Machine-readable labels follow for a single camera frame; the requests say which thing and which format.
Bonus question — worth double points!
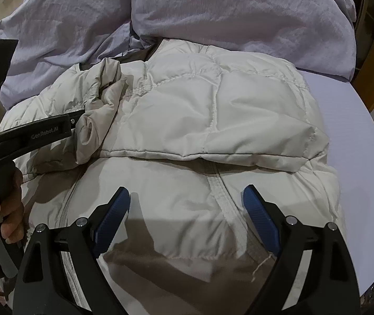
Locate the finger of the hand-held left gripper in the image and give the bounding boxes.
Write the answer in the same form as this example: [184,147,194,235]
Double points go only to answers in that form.
[69,112,84,132]

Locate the white puffer jacket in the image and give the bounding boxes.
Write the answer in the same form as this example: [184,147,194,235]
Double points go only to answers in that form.
[0,38,343,315]

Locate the lavender pillow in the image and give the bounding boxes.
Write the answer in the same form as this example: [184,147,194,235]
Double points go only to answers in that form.
[0,0,136,109]

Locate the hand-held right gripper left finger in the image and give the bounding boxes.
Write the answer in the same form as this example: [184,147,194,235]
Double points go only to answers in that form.
[14,186,131,315]

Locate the lavender duvet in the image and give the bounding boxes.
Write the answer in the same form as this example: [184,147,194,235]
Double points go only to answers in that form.
[123,0,359,80]

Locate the lavender bed sheet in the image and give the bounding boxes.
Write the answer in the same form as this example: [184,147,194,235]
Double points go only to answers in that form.
[295,67,374,297]

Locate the person's left hand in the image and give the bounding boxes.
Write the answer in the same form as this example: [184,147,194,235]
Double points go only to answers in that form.
[0,167,27,244]

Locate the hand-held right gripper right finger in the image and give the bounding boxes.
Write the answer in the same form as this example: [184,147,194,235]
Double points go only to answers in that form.
[242,184,361,315]

